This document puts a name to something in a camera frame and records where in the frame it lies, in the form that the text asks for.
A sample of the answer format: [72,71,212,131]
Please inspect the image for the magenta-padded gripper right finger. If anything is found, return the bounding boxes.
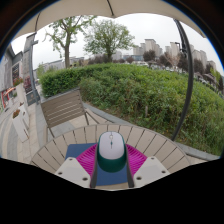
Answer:
[124,143,172,189]

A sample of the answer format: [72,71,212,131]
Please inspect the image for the white planter box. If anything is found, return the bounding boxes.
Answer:
[12,108,30,143]

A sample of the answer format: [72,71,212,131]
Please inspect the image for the green hedge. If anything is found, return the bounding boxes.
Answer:
[39,63,224,156]

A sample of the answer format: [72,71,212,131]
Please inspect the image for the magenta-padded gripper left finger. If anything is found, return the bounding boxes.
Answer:
[54,143,100,189]

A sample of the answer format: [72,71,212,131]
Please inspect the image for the sparse-leaved tree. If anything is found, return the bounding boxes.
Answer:
[44,14,98,69]

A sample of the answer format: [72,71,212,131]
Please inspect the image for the tall grey sign pylon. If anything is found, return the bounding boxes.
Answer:
[21,32,41,106]

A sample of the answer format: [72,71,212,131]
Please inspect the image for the beige patio umbrella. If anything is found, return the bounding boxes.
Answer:
[13,0,206,142]

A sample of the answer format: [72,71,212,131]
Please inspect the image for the distant apartment buildings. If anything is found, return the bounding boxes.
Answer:
[133,38,218,71]

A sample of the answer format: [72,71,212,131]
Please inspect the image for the slatted beige patio chair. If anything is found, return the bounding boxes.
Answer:
[39,88,101,138]

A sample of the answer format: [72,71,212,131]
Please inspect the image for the round leafy tree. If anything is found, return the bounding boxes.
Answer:
[83,19,136,64]

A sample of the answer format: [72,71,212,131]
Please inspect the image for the blue mouse pad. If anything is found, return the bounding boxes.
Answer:
[64,142,133,187]

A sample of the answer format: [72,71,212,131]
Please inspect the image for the white and teal computer mouse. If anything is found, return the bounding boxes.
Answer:
[96,130,128,173]

